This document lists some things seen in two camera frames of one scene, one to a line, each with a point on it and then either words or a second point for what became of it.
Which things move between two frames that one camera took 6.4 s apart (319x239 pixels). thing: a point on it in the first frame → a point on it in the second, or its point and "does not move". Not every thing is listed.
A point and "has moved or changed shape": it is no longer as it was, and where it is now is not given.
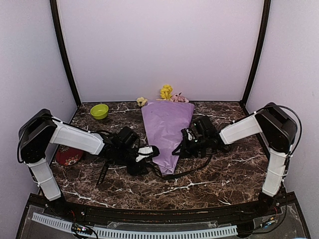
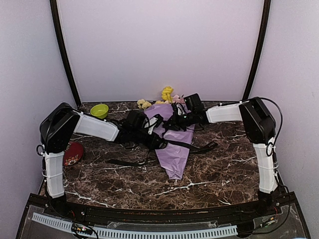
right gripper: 184,146 → 174,122
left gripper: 137,169 → 153,141
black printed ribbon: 159,174 has moved or changed shape
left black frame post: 61,36 does not move
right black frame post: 258,51 does not move
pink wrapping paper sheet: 164,121 has moved or changed shape
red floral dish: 67,156 does not move
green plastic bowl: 99,111 does not move
